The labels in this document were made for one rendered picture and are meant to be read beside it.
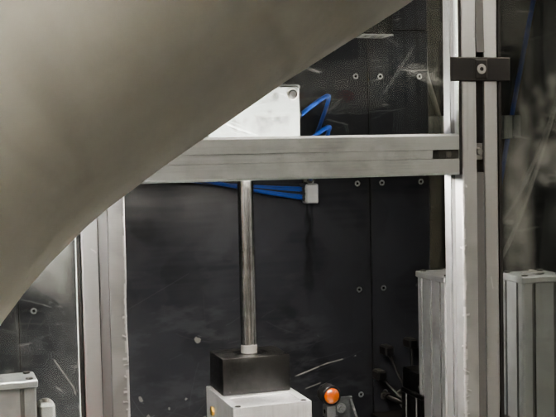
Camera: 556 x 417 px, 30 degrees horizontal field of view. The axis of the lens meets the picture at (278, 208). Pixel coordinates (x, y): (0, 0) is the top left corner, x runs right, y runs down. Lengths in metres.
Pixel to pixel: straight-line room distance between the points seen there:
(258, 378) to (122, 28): 1.11
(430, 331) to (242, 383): 0.27
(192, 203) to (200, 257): 0.08
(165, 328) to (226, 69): 1.31
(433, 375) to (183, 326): 0.37
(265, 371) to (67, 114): 1.11
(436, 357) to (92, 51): 1.22
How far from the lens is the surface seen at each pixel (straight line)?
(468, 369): 1.18
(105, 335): 1.04
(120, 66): 0.18
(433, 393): 1.39
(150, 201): 1.47
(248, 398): 1.26
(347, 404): 1.59
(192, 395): 1.52
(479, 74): 1.16
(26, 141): 0.17
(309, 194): 1.51
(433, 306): 1.37
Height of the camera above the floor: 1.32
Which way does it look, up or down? 3 degrees down
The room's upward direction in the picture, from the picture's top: 1 degrees counter-clockwise
